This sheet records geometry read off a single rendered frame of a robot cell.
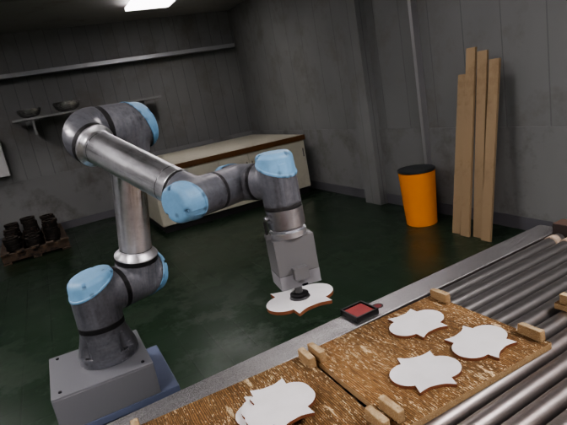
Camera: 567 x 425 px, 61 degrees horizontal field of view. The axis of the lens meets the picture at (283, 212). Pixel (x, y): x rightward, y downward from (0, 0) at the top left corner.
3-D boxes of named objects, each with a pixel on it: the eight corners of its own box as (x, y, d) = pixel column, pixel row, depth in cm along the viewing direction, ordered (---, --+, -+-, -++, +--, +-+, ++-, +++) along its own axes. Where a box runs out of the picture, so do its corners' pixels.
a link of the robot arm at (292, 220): (307, 206, 93) (267, 216, 91) (311, 228, 94) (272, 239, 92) (294, 199, 100) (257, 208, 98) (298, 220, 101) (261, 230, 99)
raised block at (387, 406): (378, 409, 92) (375, 396, 91) (386, 405, 93) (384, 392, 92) (399, 426, 87) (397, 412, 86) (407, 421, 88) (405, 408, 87)
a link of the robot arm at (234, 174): (192, 172, 97) (232, 169, 91) (230, 160, 106) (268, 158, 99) (200, 209, 99) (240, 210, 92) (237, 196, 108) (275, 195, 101)
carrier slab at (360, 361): (306, 357, 117) (305, 351, 117) (432, 299, 134) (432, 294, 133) (403, 437, 86) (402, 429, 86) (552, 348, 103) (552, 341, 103)
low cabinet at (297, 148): (314, 191, 716) (304, 134, 695) (163, 236, 624) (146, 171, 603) (262, 180, 879) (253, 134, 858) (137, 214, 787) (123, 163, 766)
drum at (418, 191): (449, 220, 481) (443, 164, 467) (421, 230, 467) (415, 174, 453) (422, 215, 514) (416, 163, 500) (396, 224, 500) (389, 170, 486)
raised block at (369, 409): (364, 418, 90) (362, 406, 89) (372, 414, 91) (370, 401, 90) (384, 437, 85) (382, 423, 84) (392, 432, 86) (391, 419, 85)
